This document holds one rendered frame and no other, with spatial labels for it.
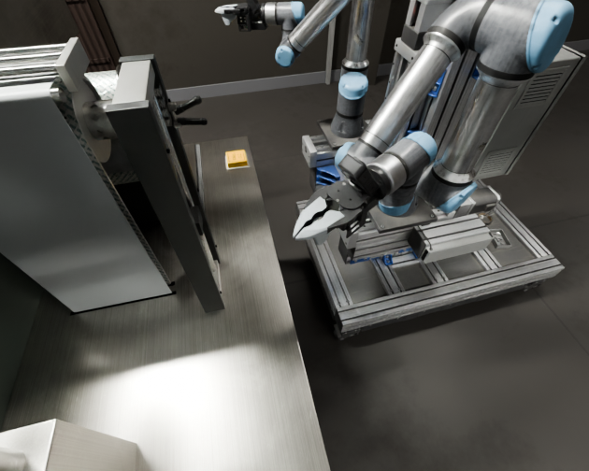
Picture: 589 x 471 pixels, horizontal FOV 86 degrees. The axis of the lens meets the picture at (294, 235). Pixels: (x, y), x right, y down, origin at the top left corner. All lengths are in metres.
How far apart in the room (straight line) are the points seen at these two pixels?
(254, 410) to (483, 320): 1.56
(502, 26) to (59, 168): 0.84
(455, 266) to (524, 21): 1.33
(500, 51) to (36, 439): 0.99
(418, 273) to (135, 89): 1.59
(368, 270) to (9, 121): 1.52
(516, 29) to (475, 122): 0.20
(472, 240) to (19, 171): 1.28
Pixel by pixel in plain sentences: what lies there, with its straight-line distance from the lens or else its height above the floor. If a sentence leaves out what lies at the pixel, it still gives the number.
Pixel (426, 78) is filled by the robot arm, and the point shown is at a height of 1.31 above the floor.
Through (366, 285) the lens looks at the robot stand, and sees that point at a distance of 1.69.
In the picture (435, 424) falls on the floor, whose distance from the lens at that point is 1.77.
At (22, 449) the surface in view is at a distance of 0.57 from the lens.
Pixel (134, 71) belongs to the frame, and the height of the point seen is 1.44.
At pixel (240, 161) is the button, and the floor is 0.92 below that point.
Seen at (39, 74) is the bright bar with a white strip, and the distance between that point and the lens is 0.58.
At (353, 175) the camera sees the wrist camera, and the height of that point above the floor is 1.31.
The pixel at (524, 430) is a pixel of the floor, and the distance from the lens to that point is 1.94.
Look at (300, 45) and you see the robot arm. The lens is 1.39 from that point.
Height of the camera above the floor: 1.63
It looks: 51 degrees down
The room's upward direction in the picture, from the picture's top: straight up
